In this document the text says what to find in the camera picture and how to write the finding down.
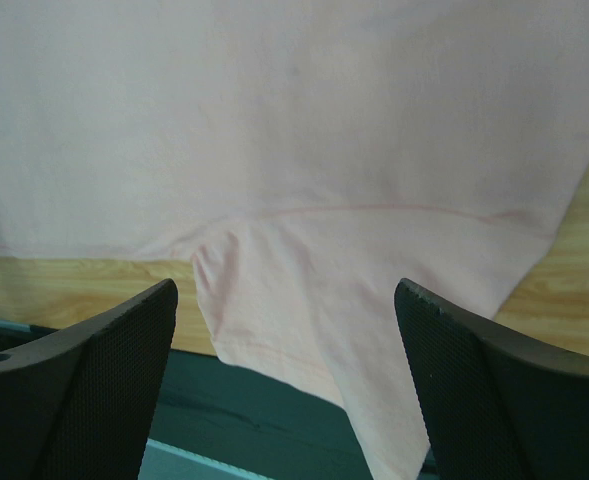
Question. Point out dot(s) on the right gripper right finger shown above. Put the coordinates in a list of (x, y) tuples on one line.
[(497, 404)]

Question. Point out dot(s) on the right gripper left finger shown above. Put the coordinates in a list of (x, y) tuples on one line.
[(78, 403)]

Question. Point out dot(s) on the pink t-shirt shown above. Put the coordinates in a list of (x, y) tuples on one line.
[(304, 156)]

